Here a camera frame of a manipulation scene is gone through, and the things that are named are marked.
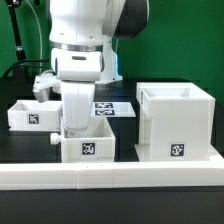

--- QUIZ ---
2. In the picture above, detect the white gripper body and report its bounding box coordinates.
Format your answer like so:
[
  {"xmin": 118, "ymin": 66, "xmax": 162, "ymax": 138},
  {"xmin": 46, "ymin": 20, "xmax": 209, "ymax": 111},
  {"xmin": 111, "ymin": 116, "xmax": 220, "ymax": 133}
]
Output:
[{"xmin": 53, "ymin": 48, "xmax": 104, "ymax": 130}]

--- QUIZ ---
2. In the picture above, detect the white front drawer box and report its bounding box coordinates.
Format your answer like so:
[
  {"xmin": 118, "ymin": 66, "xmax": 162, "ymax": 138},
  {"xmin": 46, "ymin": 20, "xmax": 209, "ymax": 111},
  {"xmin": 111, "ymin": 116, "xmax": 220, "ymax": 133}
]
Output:
[{"xmin": 50, "ymin": 116, "xmax": 116, "ymax": 163}]

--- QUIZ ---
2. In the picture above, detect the white drawer box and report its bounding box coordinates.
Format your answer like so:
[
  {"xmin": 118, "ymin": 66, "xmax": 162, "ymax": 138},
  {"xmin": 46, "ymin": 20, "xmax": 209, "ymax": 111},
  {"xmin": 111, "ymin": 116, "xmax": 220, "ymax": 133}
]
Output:
[
  {"xmin": 7, "ymin": 100, "xmax": 61, "ymax": 132},
  {"xmin": 50, "ymin": 116, "xmax": 116, "ymax": 163}
]

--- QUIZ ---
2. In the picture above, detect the white drawer cabinet frame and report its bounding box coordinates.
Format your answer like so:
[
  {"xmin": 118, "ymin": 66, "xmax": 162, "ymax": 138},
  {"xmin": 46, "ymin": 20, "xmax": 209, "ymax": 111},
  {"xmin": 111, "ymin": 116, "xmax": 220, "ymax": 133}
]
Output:
[{"xmin": 135, "ymin": 82, "xmax": 220, "ymax": 162}]

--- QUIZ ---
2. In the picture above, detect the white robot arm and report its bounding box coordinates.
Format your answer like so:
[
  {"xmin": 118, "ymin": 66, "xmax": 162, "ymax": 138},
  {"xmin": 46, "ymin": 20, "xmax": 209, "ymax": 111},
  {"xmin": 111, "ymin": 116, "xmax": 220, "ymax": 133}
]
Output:
[{"xmin": 49, "ymin": 0, "xmax": 149, "ymax": 130}]

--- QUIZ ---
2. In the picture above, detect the white rear drawer box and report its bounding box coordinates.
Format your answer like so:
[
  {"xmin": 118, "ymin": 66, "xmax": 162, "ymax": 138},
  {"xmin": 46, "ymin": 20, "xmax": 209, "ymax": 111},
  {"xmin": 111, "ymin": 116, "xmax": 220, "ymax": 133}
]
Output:
[{"xmin": 7, "ymin": 100, "xmax": 61, "ymax": 132}]

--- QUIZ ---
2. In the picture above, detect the marker tag sheet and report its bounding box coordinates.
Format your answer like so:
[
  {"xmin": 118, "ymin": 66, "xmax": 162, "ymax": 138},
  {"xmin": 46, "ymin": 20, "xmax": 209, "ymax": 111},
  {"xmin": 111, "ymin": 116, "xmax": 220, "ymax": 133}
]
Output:
[{"xmin": 92, "ymin": 102, "xmax": 135, "ymax": 117}]

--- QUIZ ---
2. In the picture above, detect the white L-shaped fence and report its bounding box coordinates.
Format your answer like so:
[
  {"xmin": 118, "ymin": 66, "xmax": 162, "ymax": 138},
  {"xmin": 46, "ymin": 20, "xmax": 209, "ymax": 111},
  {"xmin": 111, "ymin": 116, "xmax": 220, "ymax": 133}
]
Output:
[{"xmin": 0, "ymin": 161, "xmax": 224, "ymax": 190}]

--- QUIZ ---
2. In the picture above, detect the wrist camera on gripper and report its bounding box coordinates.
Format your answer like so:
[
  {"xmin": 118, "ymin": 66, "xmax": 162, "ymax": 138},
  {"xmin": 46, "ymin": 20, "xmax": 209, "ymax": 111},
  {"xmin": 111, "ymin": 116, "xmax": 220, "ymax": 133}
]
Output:
[{"xmin": 33, "ymin": 72, "xmax": 61, "ymax": 103}]

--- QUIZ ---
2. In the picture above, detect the black cable bundle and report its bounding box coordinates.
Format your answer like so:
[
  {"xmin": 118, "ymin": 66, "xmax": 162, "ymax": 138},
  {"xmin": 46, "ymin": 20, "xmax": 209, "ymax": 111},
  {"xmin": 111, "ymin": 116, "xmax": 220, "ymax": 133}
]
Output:
[{"xmin": 2, "ymin": 58, "xmax": 54, "ymax": 79}]

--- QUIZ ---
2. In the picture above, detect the black camera stand pole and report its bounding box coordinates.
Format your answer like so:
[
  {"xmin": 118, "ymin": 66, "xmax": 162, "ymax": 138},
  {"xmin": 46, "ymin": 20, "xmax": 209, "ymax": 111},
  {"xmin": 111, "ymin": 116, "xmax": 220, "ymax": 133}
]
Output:
[{"xmin": 3, "ymin": 0, "xmax": 28, "ymax": 78}]

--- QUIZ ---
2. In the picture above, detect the grey thin cable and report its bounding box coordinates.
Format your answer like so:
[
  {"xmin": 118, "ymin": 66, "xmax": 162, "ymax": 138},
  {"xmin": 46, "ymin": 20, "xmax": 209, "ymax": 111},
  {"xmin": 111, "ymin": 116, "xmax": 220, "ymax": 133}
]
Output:
[{"xmin": 25, "ymin": 0, "xmax": 44, "ymax": 78}]

